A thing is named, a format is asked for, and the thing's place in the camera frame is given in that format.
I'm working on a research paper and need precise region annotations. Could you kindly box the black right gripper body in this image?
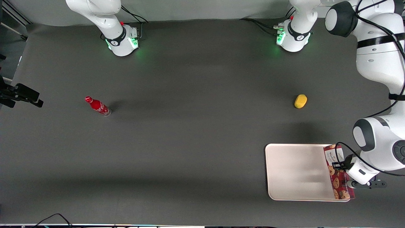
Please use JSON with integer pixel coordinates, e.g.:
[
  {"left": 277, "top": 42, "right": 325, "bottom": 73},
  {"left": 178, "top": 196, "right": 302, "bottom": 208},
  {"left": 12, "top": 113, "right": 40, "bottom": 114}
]
[{"left": 0, "top": 76, "right": 16, "bottom": 108}]

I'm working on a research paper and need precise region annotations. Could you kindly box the red tartan cookie box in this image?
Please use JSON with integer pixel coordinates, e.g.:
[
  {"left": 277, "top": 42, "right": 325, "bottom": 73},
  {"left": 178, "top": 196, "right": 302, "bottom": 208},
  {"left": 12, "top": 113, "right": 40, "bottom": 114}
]
[{"left": 323, "top": 144, "right": 356, "bottom": 200}]

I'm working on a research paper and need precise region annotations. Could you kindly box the cream plastic tray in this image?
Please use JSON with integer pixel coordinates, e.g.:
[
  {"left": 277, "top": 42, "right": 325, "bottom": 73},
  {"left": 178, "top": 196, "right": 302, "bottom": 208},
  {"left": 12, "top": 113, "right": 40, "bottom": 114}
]
[{"left": 265, "top": 143, "right": 351, "bottom": 202}]

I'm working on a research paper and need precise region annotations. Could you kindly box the red cola bottle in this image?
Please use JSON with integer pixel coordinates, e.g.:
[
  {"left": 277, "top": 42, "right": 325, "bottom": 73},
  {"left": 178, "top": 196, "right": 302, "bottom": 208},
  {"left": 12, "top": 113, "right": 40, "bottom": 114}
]
[{"left": 84, "top": 96, "right": 112, "bottom": 117}]

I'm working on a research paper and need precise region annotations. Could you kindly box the yellow lemon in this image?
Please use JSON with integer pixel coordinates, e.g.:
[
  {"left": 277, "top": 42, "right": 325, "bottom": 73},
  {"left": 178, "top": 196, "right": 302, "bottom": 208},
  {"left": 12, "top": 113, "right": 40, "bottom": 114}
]
[{"left": 294, "top": 94, "right": 308, "bottom": 109}]

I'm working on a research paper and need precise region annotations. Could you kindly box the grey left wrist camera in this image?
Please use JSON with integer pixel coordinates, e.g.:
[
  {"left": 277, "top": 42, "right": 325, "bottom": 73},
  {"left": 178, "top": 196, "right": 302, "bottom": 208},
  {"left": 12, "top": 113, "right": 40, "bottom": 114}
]
[{"left": 346, "top": 179, "right": 387, "bottom": 190}]

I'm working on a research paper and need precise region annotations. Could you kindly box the dark metal frame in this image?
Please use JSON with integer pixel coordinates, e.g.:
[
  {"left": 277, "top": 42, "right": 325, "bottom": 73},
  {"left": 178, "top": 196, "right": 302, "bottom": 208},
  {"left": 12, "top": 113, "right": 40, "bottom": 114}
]
[{"left": 0, "top": 0, "right": 33, "bottom": 41}]

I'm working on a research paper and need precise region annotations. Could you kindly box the black table edge cable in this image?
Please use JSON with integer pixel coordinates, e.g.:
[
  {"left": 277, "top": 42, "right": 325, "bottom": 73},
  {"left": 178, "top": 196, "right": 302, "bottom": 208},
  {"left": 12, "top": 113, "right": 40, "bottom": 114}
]
[{"left": 32, "top": 213, "right": 74, "bottom": 228}]

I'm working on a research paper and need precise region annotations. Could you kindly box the black right arm base cable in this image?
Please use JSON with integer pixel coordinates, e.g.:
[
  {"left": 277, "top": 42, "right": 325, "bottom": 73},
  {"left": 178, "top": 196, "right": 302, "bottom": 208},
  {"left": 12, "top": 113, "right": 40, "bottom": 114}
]
[{"left": 101, "top": 4, "right": 149, "bottom": 41}]

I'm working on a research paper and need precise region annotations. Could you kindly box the black arm base cable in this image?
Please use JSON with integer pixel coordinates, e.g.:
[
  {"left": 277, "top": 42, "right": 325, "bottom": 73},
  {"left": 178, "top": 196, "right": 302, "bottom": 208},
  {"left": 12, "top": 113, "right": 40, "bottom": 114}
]
[
  {"left": 101, "top": 4, "right": 149, "bottom": 41},
  {"left": 240, "top": 9, "right": 296, "bottom": 36}
]

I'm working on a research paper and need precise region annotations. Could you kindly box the black left arm wrist cable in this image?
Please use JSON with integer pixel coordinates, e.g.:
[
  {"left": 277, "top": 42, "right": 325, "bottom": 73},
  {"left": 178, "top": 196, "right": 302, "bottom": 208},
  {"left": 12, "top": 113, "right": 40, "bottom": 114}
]
[{"left": 335, "top": 0, "right": 405, "bottom": 177}]

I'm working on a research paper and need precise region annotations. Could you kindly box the black left arm base cable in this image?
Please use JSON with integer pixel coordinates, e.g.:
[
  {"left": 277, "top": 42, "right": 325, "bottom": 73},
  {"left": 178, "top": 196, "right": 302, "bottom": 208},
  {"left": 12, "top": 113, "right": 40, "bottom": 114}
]
[{"left": 240, "top": 9, "right": 296, "bottom": 36}]

